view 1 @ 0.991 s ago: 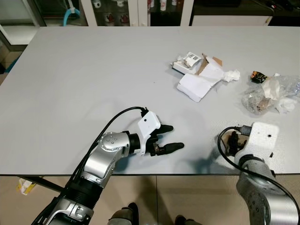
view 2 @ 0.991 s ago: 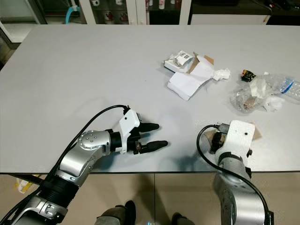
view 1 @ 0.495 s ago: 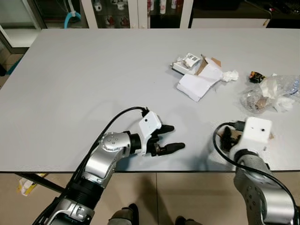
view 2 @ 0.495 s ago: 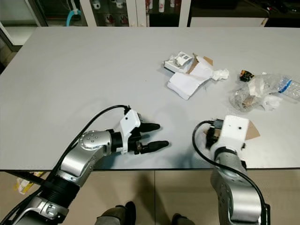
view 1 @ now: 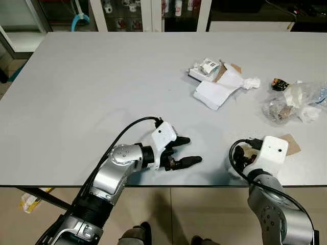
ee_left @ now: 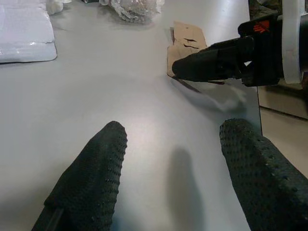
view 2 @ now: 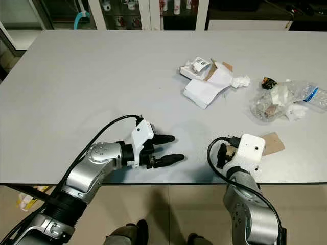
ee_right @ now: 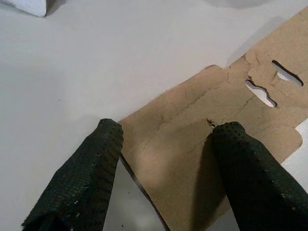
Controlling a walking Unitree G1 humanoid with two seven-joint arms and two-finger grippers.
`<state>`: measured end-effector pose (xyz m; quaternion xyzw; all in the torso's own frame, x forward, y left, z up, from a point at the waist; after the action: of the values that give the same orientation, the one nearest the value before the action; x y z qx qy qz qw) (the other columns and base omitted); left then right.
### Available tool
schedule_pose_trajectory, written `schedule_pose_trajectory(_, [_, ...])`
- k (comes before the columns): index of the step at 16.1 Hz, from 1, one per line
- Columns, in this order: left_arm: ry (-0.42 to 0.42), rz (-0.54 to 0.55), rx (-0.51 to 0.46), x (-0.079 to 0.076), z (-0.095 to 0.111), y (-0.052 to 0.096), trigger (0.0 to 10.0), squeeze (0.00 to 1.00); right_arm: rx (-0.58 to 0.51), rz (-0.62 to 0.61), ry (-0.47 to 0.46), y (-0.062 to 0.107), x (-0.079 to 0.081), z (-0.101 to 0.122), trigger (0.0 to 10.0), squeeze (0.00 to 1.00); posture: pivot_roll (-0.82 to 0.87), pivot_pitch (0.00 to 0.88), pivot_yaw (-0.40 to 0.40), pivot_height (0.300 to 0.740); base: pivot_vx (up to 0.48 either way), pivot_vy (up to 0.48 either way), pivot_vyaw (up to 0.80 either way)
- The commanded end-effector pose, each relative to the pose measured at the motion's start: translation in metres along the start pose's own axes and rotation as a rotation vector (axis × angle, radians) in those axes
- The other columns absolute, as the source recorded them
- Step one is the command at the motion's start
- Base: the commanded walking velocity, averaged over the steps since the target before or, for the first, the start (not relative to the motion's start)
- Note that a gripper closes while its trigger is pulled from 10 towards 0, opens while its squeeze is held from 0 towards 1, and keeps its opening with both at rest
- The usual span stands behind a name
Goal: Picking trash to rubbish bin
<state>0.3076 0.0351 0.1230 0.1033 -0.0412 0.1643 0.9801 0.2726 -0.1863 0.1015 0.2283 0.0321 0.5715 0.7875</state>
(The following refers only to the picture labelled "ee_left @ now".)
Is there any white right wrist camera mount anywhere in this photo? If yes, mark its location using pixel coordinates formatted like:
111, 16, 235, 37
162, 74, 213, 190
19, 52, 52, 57
279, 0, 308, 85

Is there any brown cardboard strip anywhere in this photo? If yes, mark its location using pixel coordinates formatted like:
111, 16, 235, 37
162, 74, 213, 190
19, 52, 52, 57
167, 21, 209, 77

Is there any crumpled clear plastic wrap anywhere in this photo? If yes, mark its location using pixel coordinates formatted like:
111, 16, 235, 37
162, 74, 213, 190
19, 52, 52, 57
109, 0, 164, 25

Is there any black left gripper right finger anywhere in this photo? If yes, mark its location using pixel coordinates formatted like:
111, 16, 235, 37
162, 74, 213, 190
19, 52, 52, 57
219, 118, 308, 231

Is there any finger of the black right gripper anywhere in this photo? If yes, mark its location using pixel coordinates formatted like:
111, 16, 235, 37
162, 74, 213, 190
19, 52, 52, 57
172, 49, 253, 83
206, 37, 255, 59

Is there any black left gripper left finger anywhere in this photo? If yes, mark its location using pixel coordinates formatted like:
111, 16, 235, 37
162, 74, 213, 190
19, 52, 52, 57
31, 120, 128, 231

